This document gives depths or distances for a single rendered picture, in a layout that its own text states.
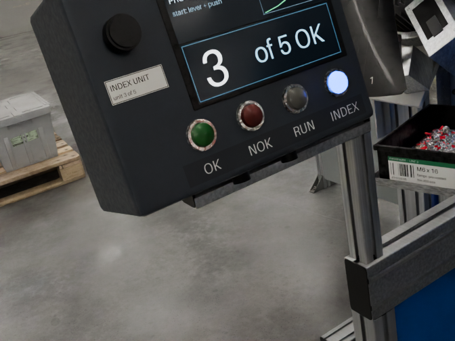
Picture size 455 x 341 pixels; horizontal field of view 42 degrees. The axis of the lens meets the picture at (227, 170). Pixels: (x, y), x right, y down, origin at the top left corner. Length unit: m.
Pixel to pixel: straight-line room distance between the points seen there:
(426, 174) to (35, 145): 3.06
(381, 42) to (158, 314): 1.43
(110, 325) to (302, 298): 0.72
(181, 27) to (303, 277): 1.88
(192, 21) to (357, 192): 0.31
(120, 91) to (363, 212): 0.36
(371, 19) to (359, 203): 0.60
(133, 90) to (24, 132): 3.33
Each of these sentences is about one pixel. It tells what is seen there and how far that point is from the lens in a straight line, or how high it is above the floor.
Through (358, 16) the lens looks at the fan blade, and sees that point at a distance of 1.24.
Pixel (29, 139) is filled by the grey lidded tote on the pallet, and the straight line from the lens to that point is 3.82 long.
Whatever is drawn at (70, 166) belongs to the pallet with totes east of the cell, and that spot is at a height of 0.10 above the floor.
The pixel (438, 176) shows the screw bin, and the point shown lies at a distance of 1.02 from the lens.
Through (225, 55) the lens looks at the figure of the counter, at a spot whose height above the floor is 1.17.
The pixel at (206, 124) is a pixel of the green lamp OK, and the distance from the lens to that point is 0.49.
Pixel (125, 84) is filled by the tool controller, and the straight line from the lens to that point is 0.48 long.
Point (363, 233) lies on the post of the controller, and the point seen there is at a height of 0.90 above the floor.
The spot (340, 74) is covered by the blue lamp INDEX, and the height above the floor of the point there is 1.12.
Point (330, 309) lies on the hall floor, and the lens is 2.14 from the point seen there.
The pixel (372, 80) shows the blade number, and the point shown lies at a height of 0.95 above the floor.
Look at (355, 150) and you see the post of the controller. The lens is 0.69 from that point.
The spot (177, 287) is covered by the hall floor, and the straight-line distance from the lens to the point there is 2.42.
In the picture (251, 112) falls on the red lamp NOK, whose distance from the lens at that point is 0.51.
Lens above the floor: 1.27
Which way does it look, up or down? 22 degrees down
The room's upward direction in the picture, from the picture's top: 12 degrees counter-clockwise
